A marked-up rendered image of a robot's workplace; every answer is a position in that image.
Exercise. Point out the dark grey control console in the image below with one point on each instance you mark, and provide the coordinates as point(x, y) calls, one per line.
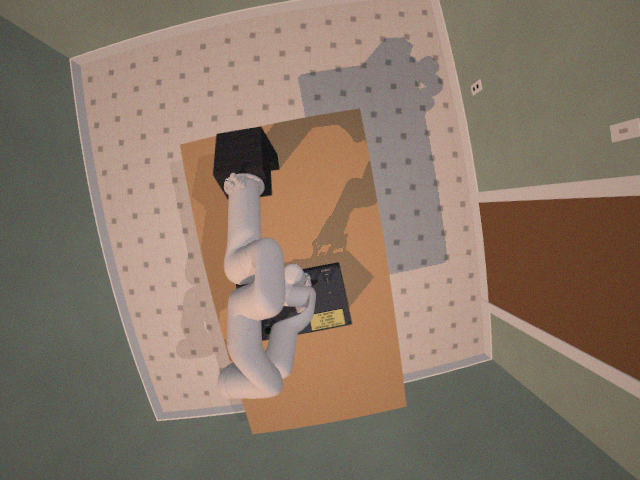
point(331, 307)

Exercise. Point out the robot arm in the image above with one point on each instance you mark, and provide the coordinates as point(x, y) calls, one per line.
point(274, 286)

